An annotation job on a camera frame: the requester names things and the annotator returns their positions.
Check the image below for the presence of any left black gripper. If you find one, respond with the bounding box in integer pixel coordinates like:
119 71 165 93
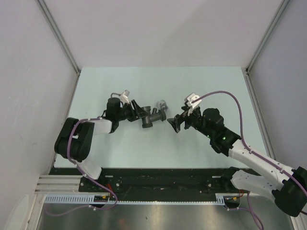
116 100 149 122

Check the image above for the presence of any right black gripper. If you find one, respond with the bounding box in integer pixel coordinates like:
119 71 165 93
167 105 213 138

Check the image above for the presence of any dark grey pipe fitting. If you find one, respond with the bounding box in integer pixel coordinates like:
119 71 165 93
142 106 166 128

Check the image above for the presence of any clear plastic threaded connector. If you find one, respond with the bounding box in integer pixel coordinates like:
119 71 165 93
156 100 168 113

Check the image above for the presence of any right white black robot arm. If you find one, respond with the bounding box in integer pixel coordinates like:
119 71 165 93
167 106 307 217

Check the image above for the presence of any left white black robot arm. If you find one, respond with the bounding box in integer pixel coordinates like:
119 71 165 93
54 97 147 192

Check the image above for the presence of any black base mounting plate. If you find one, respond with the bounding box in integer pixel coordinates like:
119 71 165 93
49 167 251 209

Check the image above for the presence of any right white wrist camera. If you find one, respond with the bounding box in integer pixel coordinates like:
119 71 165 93
185 93 202 116

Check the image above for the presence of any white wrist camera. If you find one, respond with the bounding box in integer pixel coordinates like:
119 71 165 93
119 90 130 105
185 93 202 116

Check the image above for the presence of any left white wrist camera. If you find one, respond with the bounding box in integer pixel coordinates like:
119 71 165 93
119 90 130 105

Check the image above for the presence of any right aluminium frame post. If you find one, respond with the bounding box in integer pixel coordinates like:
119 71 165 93
247 0 291 70

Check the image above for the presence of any aluminium frame post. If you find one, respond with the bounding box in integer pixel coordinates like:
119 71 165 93
247 0 291 70
36 0 81 76

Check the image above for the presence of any white slotted cable duct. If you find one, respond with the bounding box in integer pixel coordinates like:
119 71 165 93
44 193 231 206

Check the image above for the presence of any left aluminium frame post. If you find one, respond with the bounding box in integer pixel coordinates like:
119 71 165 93
36 0 81 76

